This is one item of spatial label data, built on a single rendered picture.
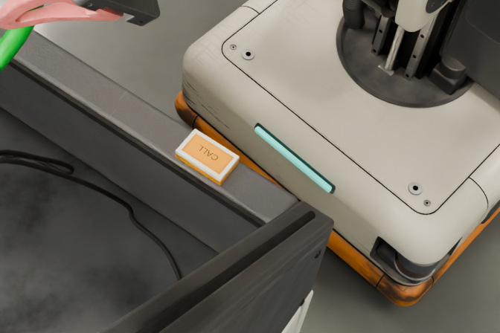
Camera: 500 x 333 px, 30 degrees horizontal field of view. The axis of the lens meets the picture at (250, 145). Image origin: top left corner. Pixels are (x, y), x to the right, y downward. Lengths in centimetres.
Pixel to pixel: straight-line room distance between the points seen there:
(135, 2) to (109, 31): 158
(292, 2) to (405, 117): 33
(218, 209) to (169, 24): 132
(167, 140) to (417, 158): 88
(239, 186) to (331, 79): 92
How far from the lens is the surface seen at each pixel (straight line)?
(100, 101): 88
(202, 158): 83
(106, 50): 211
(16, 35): 63
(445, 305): 188
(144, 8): 56
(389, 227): 163
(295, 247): 74
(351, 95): 173
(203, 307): 59
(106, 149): 93
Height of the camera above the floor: 168
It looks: 59 degrees down
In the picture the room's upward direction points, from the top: 8 degrees clockwise
